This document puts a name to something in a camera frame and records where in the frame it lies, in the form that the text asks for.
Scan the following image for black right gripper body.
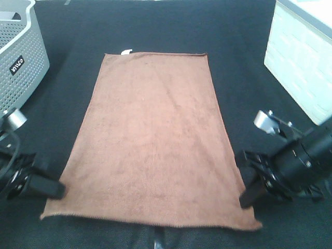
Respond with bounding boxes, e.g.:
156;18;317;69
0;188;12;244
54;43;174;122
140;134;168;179
246;153;324;202

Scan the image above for black fabric table cover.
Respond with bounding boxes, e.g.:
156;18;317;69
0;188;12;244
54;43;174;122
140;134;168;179
1;1;331;248

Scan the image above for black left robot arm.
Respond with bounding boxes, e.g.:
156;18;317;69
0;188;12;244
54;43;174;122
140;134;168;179
1;130;65;200

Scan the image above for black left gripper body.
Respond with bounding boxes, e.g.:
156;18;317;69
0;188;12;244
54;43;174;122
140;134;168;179
1;153;36;199

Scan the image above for brown towel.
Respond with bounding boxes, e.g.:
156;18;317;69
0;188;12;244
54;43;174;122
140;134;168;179
41;52;262;231

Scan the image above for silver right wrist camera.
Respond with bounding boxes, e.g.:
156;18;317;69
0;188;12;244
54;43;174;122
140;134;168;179
253;110;293;135

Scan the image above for pale green plastic basket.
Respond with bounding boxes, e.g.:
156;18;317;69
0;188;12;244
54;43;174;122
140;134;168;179
264;1;331;125

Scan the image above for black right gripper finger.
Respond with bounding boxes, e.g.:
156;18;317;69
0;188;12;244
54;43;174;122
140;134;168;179
239;179;266;209
237;150;259;171

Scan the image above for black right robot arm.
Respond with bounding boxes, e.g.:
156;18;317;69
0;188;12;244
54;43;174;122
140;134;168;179
235;120;331;209

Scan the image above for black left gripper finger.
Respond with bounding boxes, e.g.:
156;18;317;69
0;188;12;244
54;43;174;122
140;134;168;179
28;174;65;199
32;154;56;179

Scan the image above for grey perforated plastic basket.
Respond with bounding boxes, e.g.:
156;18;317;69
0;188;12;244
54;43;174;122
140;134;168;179
1;1;49;116

